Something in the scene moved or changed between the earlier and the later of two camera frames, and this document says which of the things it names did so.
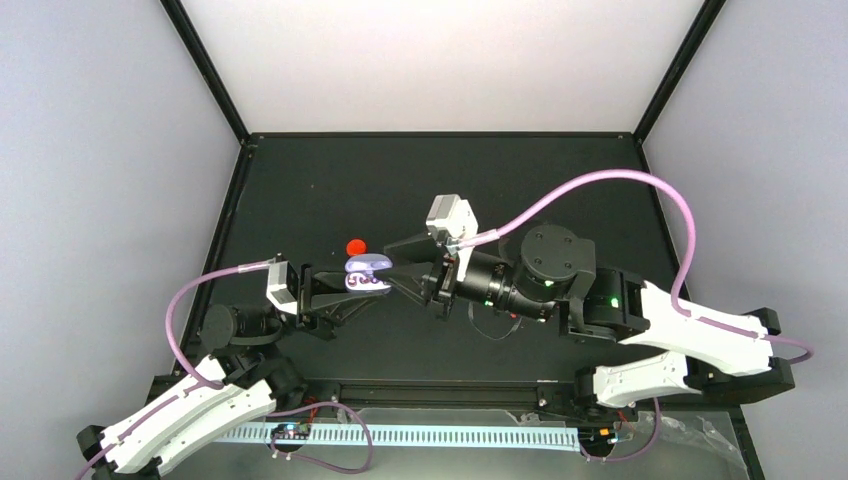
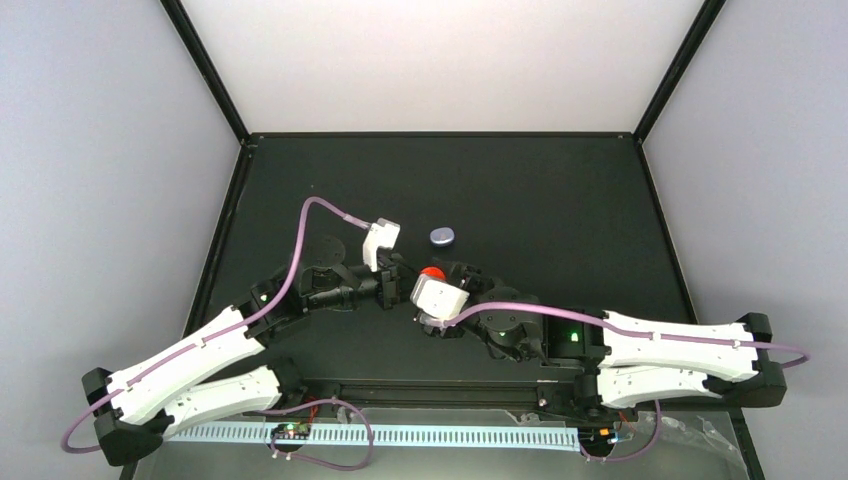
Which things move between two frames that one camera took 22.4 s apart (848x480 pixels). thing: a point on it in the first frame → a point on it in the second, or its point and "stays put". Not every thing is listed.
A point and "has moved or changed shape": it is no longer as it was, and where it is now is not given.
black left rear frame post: x=206 y=65 stays put
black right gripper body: x=438 y=284 → x=468 y=275
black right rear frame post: x=683 y=56 stays put
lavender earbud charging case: x=360 y=274 has moved or changed shape
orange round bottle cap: x=356 y=247 has moved or changed shape
